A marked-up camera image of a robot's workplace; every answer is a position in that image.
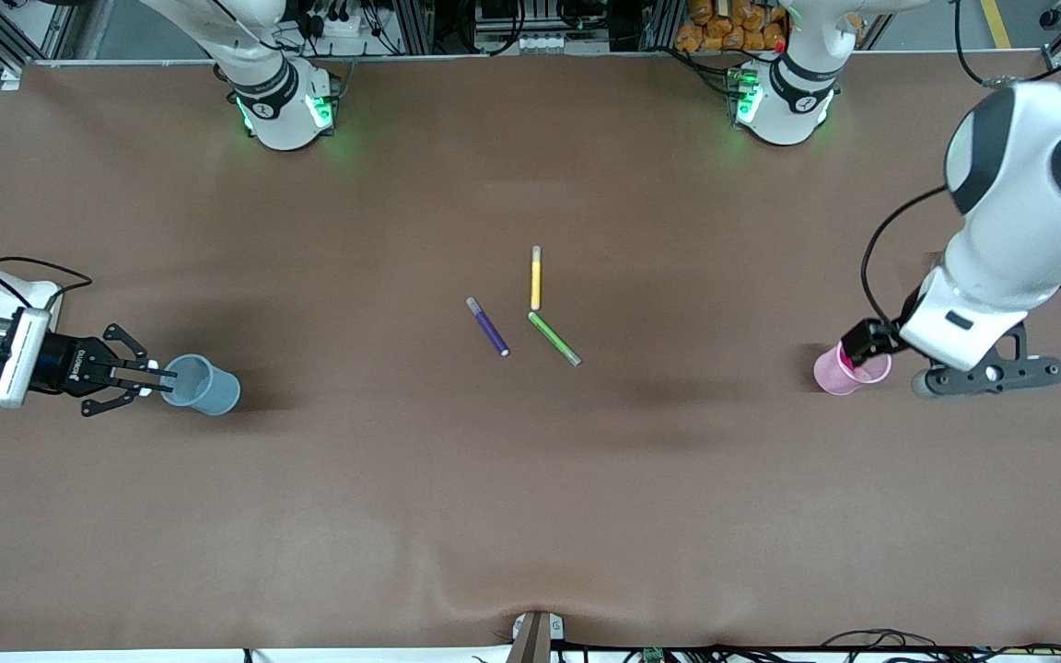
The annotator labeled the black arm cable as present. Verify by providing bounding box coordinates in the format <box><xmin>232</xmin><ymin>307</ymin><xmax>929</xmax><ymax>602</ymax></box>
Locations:
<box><xmin>0</xmin><ymin>255</ymin><xmax>95</xmax><ymax>312</ymax></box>
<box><xmin>860</xmin><ymin>184</ymin><xmax>953</xmax><ymax>325</ymax></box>

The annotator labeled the brown table mat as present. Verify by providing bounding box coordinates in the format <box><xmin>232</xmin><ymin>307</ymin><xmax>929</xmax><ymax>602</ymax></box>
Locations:
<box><xmin>0</xmin><ymin>51</ymin><xmax>1061</xmax><ymax>655</ymax></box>

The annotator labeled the black floor cable loop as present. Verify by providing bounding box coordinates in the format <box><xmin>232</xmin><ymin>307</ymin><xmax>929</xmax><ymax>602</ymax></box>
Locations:
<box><xmin>823</xmin><ymin>629</ymin><xmax>941</xmax><ymax>657</ymax></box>

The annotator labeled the wooden camera mount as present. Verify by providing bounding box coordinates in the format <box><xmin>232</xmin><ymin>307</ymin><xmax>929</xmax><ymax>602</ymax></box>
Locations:
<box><xmin>505</xmin><ymin>610</ymin><xmax>566</xmax><ymax>663</ymax></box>

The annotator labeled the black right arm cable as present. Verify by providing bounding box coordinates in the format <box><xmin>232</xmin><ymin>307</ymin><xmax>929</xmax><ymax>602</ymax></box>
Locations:
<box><xmin>0</xmin><ymin>255</ymin><xmax>95</xmax><ymax>312</ymax></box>

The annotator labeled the light blue cup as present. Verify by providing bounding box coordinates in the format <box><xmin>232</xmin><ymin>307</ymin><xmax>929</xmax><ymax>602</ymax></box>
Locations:
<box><xmin>160</xmin><ymin>354</ymin><xmax>242</xmax><ymax>417</ymax></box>

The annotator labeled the purple marker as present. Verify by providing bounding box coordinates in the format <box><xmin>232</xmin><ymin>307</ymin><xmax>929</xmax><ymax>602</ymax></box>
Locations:
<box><xmin>465</xmin><ymin>296</ymin><xmax>511</xmax><ymax>358</ymax></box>

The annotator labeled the pink cup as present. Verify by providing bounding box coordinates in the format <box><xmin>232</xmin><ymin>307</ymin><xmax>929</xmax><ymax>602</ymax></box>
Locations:
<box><xmin>813</xmin><ymin>341</ymin><xmax>892</xmax><ymax>397</ymax></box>

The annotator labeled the green marker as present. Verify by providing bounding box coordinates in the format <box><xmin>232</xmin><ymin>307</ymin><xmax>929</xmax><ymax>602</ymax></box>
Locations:
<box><xmin>527</xmin><ymin>310</ymin><xmax>583</xmax><ymax>368</ymax></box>

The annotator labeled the white power strip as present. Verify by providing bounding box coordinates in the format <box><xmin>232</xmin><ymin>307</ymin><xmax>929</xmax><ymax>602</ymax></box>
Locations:
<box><xmin>308</xmin><ymin>9</ymin><xmax>375</xmax><ymax>40</ymax></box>

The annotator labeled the bag of orange items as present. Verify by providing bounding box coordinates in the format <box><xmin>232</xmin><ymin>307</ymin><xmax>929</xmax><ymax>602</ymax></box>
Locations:
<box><xmin>675</xmin><ymin>0</ymin><xmax>789</xmax><ymax>53</ymax></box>

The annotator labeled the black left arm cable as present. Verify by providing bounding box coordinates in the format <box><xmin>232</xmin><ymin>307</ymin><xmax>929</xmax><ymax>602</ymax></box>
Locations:
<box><xmin>860</xmin><ymin>184</ymin><xmax>953</xmax><ymax>325</ymax></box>

